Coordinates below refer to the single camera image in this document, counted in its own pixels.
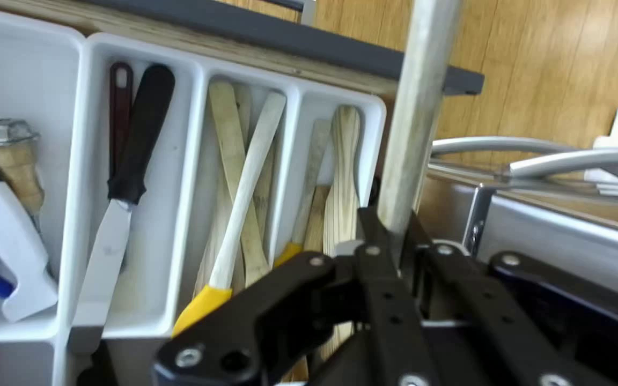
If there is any white handled utensil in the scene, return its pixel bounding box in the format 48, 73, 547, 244
0, 180, 58, 321

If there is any yellow tipped spatula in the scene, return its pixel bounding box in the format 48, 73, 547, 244
171, 83, 286, 335

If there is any open wooden kitchen drawer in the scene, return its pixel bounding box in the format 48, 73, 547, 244
0, 0, 488, 99

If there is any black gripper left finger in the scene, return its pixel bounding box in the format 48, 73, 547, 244
155, 208, 438, 386

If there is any wooden handled opener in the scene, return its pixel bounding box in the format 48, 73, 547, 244
0, 117, 46, 214

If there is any white cutlery tray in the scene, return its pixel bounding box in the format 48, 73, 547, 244
0, 1, 386, 386

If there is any black handled icing spatula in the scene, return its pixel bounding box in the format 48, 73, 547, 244
74, 64, 177, 331

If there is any wooden spoon in tray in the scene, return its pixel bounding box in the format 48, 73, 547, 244
324, 105, 361, 256

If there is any wooden spoon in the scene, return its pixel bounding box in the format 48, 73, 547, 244
324, 105, 361, 256
377, 0, 462, 235

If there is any stainless steel refrigerator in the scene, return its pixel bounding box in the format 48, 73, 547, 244
420, 112, 618, 292

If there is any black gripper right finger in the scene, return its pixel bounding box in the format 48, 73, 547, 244
416, 242, 618, 386

